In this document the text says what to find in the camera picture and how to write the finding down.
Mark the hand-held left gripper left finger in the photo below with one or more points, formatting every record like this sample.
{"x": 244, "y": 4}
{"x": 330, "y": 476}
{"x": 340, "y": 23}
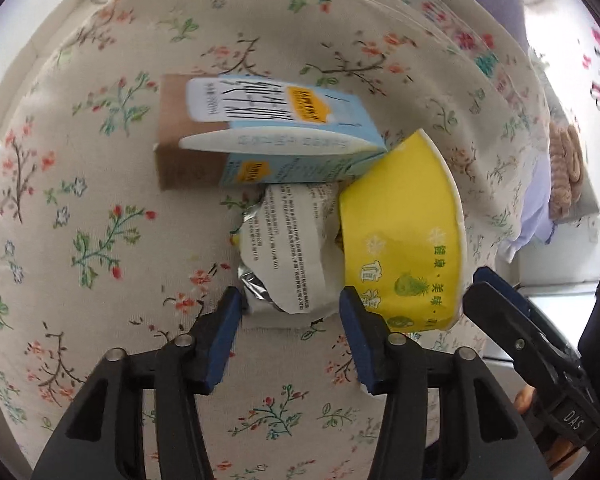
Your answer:
{"x": 225, "y": 340}

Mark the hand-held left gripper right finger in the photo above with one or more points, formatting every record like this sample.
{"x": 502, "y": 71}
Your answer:
{"x": 360, "y": 340}

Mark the yellow paper bowl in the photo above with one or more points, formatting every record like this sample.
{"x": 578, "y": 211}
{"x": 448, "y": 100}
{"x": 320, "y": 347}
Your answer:
{"x": 400, "y": 230}

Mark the torn drink carton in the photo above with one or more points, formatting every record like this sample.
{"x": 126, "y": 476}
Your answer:
{"x": 290, "y": 245}

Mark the person's right hand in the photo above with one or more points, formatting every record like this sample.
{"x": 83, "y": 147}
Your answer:
{"x": 525, "y": 400}

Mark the beige knitted pillow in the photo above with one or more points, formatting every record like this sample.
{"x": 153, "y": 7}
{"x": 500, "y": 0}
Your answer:
{"x": 565, "y": 170}

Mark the floral tablecloth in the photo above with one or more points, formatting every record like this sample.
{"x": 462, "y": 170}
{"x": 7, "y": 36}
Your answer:
{"x": 105, "y": 185}

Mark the blue and brown milk carton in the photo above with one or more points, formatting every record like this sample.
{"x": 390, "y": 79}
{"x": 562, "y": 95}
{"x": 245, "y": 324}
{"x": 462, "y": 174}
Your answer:
{"x": 260, "y": 105}

